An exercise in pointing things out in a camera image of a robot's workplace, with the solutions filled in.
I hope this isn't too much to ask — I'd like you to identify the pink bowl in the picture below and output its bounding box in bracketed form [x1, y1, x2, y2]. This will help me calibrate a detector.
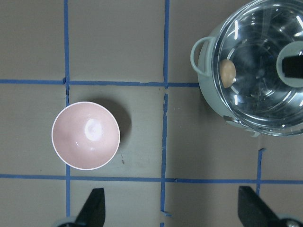
[51, 102, 121, 170]

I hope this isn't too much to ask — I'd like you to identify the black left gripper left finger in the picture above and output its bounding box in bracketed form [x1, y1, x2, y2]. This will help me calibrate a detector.
[75, 188, 105, 227]

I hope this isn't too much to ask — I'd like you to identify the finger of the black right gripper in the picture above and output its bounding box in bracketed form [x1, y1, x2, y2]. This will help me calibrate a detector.
[282, 55, 303, 78]

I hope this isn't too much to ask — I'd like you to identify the pale green cooking pot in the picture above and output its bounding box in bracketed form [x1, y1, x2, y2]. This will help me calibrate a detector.
[190, 22, 303, 138]

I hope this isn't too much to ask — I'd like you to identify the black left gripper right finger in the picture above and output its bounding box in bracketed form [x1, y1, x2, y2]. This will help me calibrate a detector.
[238, 186, 286, 227]

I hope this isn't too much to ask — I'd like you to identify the glass pot lid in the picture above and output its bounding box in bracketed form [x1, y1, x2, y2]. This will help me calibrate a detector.
[213, 0, 303, 136]

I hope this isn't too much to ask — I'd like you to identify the brown egg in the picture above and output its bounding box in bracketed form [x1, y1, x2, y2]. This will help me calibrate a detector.
[220, 59, 236, 88]

